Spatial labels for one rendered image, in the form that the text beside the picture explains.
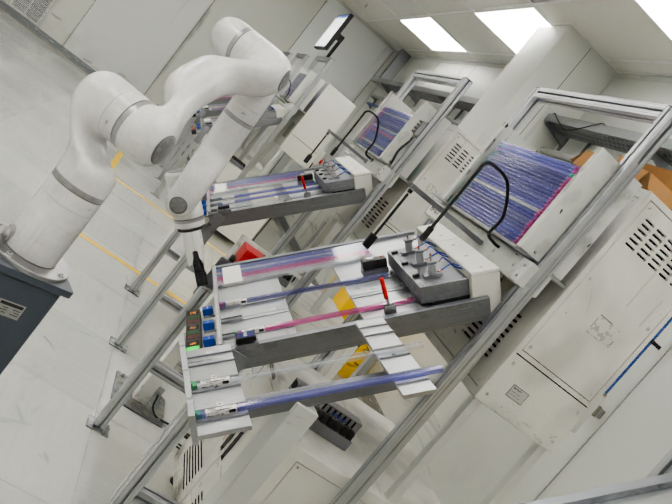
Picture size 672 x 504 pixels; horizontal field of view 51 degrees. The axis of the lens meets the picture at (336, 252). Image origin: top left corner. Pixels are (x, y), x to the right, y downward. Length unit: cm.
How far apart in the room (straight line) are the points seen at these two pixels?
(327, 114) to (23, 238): 508
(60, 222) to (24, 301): 18
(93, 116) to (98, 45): 900
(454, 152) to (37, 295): 219
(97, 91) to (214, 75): 27
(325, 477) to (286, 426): 48
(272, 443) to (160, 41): 917
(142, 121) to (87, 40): 908
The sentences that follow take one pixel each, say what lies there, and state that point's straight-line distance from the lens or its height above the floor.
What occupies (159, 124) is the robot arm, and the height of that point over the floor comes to 110.
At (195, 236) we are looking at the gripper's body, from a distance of 198.
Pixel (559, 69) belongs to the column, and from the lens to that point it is 542.
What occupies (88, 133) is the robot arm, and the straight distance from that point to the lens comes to 156.
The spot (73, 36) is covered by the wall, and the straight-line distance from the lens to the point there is 1057.
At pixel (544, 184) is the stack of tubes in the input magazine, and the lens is 202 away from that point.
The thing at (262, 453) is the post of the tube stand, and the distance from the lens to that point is 159.
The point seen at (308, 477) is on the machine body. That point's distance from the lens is 200.
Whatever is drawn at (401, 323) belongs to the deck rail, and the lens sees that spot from 185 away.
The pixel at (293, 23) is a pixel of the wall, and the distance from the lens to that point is 1054.
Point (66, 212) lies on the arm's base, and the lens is 155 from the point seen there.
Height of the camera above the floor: 128
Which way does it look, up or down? 6 degrees down
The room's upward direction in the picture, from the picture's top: 39 degrees clockwise
